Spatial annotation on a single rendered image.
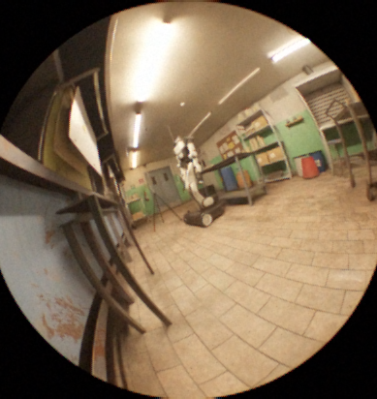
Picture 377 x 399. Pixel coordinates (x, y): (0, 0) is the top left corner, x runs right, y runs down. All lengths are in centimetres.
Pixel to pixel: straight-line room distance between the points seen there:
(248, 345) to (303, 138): 379
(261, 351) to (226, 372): 14
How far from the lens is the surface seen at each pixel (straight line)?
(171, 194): 599
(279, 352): 59
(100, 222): 44
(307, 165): 291
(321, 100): 395
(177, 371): 63
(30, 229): 49
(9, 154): 44
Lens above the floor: 58
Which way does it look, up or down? 4 degrees down
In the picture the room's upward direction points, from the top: 20 degrees counter-clockwise
